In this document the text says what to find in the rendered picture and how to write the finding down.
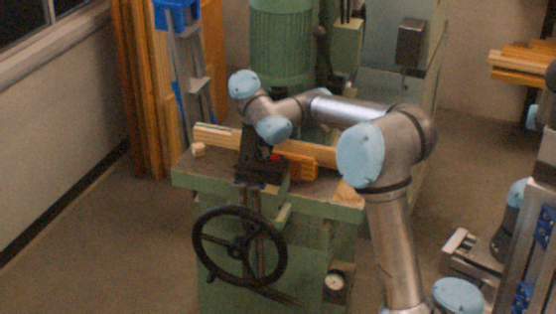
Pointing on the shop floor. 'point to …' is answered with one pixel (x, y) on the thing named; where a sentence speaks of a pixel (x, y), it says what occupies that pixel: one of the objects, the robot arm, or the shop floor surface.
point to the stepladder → (184, 23)
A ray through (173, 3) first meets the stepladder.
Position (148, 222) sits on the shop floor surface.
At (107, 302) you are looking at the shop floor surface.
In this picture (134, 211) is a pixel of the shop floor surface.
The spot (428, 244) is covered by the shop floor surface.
